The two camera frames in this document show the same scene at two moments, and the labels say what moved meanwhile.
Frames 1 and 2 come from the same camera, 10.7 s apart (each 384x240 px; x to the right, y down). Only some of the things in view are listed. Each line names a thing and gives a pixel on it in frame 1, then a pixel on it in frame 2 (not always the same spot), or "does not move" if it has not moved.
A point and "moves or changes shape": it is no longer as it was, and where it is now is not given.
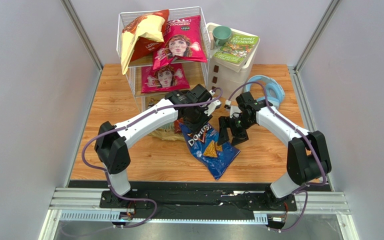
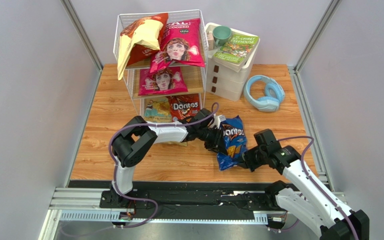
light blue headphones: [275, 91] does not move
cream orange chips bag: [142, 36] does not move
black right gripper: [233, 123] -> [248, 159]
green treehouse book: [236, 52] does not move
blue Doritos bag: [203, 145] moves or changes shape
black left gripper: [195, 128] -> [217, 146]
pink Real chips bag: [170, 77] does not move
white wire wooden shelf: [163, 50] does not move
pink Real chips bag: [183, 38] moves or changes shape
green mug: [221, 34] does not move
